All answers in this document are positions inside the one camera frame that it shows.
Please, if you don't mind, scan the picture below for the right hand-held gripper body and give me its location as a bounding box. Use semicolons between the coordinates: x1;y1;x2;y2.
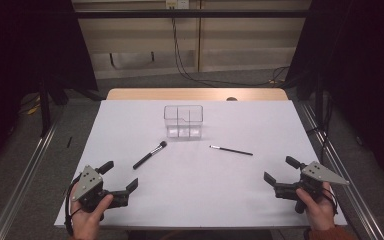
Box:
273;160;350;214

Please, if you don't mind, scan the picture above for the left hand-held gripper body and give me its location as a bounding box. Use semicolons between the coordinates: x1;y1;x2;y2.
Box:
69;164;130;218

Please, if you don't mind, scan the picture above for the thick black makeup brush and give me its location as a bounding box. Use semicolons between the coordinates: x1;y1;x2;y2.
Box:
132;140;168;170

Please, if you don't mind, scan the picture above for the clear plastic divided organizer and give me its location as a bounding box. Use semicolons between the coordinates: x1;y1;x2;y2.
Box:
163;104;204;140

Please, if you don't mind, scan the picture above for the person's right hand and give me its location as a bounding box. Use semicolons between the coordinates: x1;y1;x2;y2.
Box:
295;182;336;232

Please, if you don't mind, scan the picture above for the person's left hand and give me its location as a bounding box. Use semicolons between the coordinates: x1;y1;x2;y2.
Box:
70;194;115;240

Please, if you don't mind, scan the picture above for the thin black eyeliner pencil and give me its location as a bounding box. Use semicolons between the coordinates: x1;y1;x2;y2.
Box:
209;144;254;157

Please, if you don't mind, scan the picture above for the person's orange right sleeve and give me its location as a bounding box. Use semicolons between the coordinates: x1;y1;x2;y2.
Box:
308;225;358;240

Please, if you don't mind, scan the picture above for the white table cover sheet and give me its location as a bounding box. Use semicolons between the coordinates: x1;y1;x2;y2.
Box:
53;99;348;230

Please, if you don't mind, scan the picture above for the wooden table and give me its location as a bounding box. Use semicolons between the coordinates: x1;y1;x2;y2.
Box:
105;87;289;102

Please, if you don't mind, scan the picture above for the black curtain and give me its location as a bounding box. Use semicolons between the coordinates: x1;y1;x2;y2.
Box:
285;0;384;193
0;0;98;174

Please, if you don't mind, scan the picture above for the metal floor rail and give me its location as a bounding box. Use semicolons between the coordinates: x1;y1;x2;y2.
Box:
299;101;384;240
0;121;60;240

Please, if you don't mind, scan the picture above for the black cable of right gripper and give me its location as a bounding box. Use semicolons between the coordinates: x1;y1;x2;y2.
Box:
322;185;340;215

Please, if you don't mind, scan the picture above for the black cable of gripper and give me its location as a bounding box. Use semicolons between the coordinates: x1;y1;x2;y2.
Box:
322;185;340;215
64;176;83;236

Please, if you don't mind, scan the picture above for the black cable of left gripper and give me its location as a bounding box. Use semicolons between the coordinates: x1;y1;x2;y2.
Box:
64;176;83;236

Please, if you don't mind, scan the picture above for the black stand post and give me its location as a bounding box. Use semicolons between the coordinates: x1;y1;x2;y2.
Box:
314;71;325;134
38;78;52;138

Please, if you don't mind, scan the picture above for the yellow floor cable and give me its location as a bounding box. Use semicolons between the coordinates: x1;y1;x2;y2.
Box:
19;101;42;116

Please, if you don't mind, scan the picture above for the black wall cable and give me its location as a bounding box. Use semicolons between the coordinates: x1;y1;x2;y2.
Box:
171;7;291;87
170;7;291;88

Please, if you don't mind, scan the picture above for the black horizontal frame bar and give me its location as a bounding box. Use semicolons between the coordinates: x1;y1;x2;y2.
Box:
74;9;310;20

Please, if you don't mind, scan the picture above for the white wall socket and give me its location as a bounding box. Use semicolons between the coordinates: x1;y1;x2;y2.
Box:
165;0;190;10

